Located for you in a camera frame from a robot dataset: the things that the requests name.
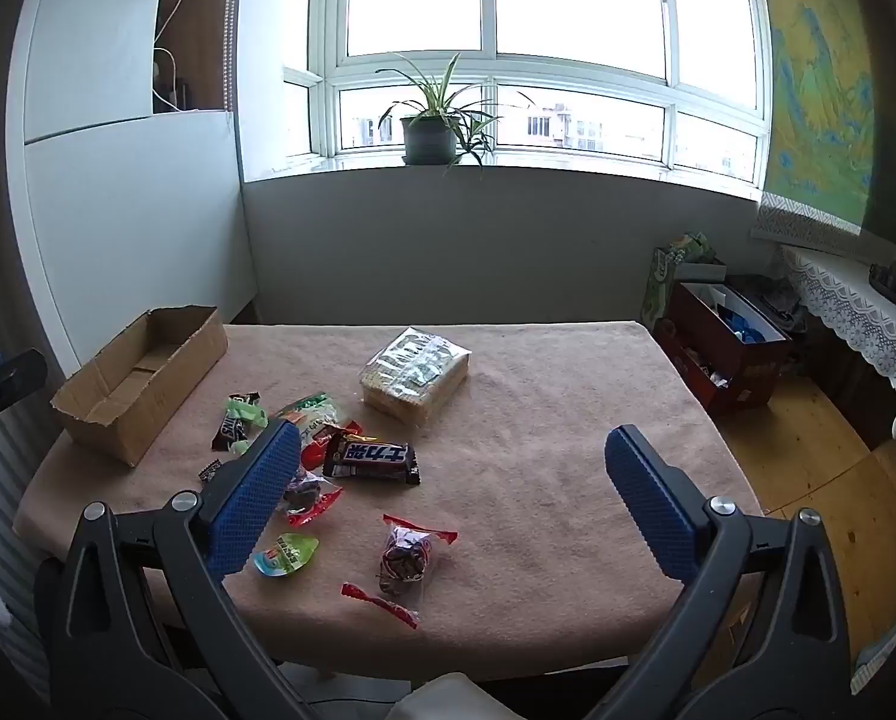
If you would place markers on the green and red snack pouch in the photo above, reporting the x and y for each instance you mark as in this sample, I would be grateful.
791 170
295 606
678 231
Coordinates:
316 409

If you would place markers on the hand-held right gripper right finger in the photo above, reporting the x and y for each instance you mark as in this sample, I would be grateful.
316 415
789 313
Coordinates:
646 495

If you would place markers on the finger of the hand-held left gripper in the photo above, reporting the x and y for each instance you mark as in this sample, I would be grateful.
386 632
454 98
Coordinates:
12 376

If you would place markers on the dark red box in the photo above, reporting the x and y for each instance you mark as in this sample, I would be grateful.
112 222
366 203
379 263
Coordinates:
706 345

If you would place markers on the brown cardboard box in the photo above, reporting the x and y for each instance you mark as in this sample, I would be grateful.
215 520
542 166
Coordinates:
155 405

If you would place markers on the clear red-ended date candy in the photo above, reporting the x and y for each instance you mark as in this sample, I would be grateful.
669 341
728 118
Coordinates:
406 556
309 496

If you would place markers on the green carton on shelf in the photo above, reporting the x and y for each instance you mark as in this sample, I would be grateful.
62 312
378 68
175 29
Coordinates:
654 285

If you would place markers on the white lace cloth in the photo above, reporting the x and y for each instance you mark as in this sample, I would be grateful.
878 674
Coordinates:
845 300

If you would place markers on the white cabinet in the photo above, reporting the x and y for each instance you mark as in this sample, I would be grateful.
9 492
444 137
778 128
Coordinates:
117 202

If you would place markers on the green and yellow wall map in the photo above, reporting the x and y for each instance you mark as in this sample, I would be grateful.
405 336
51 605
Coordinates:
823 90

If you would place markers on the blue bag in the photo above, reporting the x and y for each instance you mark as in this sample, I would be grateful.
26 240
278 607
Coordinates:
740 322

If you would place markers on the white radiator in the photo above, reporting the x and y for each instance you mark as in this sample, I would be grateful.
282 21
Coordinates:
5 615

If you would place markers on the dark wooden cabinet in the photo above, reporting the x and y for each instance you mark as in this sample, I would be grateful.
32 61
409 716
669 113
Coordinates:
845 390

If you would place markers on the potted spider plant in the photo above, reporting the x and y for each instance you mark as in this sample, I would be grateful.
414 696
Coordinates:
427 139

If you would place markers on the wooden shelf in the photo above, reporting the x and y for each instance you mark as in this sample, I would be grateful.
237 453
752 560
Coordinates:
208 30

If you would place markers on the white-framed window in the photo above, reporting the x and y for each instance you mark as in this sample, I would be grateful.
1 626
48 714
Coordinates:
489 67

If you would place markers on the clear-wrapped cracker package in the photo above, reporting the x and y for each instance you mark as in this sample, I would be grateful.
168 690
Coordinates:
414 379

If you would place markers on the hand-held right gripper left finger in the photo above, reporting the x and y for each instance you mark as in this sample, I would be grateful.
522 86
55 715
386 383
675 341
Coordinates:
256 495

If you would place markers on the dark brown chocolate bar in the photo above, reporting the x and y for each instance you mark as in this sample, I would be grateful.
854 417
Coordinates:
369 457
226 433

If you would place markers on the green jelly cup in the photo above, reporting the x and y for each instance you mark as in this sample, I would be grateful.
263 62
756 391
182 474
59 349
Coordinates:
286 555

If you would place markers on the small dark candy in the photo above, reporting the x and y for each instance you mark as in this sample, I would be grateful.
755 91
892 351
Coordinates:
209 470

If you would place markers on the green wrapped candy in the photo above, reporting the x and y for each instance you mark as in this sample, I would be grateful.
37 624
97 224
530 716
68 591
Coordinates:
247 414

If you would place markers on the dark figurine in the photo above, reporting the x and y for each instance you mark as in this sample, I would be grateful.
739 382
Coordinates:
894 281

